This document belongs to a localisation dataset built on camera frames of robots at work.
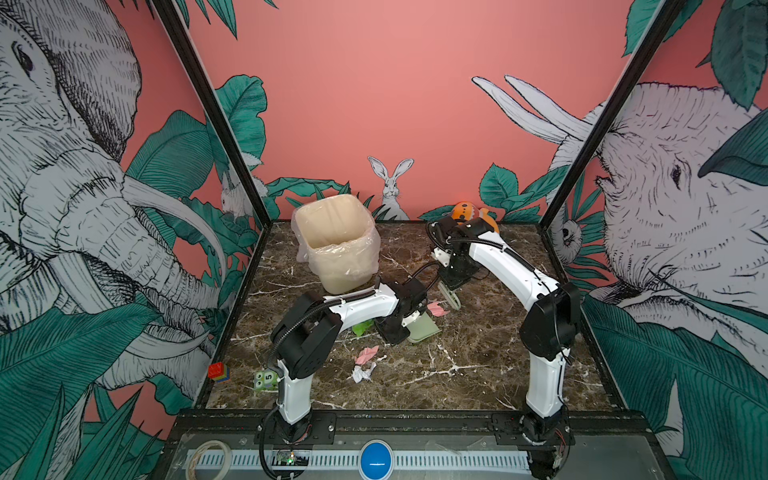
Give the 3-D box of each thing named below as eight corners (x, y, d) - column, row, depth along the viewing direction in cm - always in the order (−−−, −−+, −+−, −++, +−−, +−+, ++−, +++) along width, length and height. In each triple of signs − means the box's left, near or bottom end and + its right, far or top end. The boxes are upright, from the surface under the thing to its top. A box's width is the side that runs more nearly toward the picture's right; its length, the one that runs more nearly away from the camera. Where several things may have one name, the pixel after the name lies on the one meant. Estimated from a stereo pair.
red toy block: (217, 385, 82) (206, 378, 77) (218, 372, 84) (207, 364, 80) (230, 381, 83) (220, 374, 78) (231, 368, 85) (221, 361, 80)
